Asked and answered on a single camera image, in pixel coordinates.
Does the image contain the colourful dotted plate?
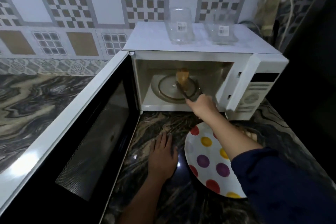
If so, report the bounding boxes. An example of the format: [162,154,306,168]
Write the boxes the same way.
[184,122,263,199]

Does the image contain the stainless steel double-door fridge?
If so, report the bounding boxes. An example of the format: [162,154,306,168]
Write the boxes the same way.
[265,0,336,180]

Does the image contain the beige socket adapter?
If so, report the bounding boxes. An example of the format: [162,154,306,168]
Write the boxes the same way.
[256,0,285,37]

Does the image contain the person's left hand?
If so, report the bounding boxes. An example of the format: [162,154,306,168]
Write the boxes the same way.
[148,132,179,181]

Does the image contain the white microwave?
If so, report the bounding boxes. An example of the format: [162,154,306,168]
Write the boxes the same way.
[0,21,289,224]

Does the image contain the person's right forearm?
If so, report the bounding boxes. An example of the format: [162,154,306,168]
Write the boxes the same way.
[202,110,263,161]

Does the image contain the white microwave door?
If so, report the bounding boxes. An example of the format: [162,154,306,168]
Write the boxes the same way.
[0,50,142,224]

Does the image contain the person's left forearm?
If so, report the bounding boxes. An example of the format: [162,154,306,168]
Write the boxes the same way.
[117,176,168,224]

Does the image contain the person's right hand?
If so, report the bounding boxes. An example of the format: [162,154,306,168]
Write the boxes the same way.
[185,94,220,121]

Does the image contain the dark blue sleeve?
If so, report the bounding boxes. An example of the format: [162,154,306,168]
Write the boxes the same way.
[231,147,336,224]

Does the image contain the metal tongs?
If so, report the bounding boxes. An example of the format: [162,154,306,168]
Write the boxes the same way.
[177,79,203,102]

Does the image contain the clear plastic container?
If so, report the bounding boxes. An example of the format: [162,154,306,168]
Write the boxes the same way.
[204,8,239,46]
[165,7,196,45]

